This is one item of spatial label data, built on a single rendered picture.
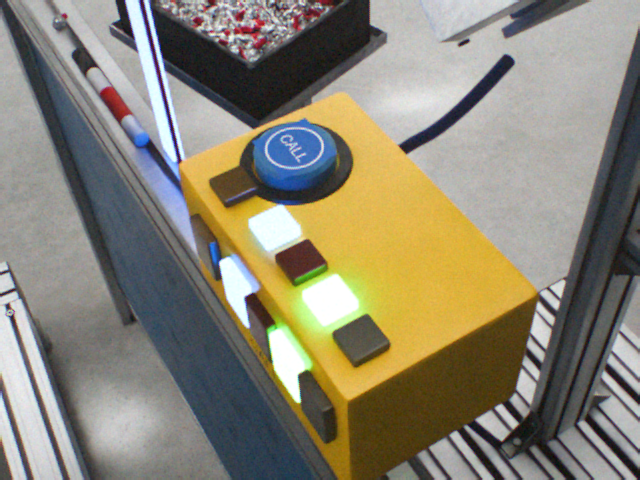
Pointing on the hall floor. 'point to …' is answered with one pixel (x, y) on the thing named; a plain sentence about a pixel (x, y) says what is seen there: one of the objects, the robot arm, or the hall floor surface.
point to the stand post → (595, 273)
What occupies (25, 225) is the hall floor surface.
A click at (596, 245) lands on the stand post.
